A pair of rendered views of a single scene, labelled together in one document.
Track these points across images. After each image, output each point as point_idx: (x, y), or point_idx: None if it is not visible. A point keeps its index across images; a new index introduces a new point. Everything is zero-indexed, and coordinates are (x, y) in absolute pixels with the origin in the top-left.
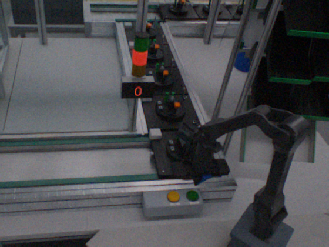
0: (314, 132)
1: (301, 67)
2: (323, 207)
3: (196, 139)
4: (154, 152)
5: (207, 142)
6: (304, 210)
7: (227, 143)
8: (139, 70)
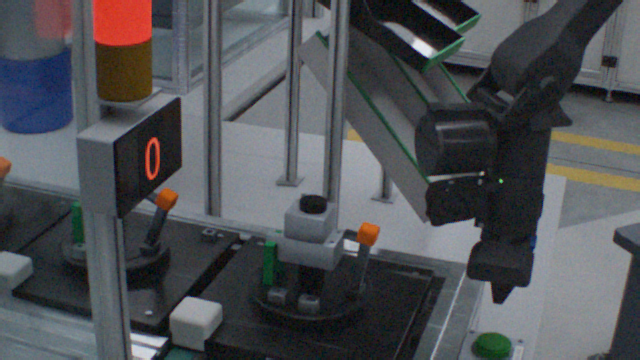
0: (444, 77)
1: None
2: (543, 222)
3: (534, 109)
4: (275, 353)
5: (555, 102)
6: (544, 246)
7: (336, 221)
8: (147, 64)
